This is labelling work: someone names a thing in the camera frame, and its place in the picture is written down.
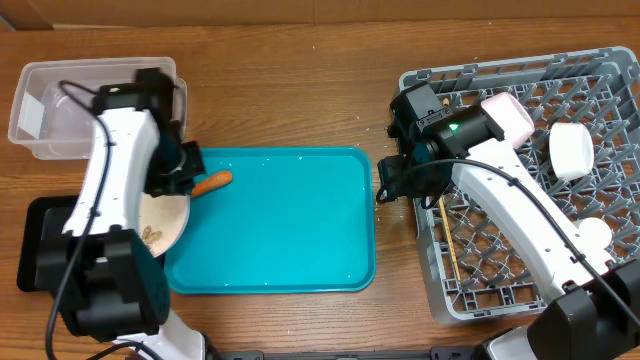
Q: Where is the orange carrot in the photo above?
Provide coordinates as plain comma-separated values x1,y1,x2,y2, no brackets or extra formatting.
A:
191,170,233,198

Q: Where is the white plate with food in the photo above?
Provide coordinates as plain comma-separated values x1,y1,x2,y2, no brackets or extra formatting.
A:
138,193,190,257

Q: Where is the wooden chopstick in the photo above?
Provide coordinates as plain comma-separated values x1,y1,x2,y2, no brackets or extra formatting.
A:
452,256,461,282
438,197,456,265

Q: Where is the pale green bowl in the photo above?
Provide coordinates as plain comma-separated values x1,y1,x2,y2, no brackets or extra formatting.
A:
549,123,594,181

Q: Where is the white paper cup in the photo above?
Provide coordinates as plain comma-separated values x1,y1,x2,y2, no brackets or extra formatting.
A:
573,217,612,253

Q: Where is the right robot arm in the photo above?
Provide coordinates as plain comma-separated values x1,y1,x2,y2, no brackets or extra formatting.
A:
376,82,639,359

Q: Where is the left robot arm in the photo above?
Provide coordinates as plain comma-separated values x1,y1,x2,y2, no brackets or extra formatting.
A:
36,68,219,359

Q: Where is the grey dishwasher rack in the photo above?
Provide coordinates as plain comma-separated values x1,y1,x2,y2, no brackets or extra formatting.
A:
398,47,639,326

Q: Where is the peanuts pile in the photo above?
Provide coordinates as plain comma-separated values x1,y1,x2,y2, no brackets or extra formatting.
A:
141,226,163,246

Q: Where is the teal serving tray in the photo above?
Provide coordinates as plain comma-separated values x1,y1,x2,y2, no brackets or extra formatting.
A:
164,147,376,295

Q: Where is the clear plastic bin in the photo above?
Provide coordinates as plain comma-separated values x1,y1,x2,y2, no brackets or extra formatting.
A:
8,57,187,160

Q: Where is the black plastic tray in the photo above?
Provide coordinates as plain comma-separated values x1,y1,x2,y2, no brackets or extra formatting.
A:
16,195,78,293

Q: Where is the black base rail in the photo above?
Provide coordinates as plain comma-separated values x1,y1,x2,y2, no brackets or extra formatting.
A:
214,345,483,360

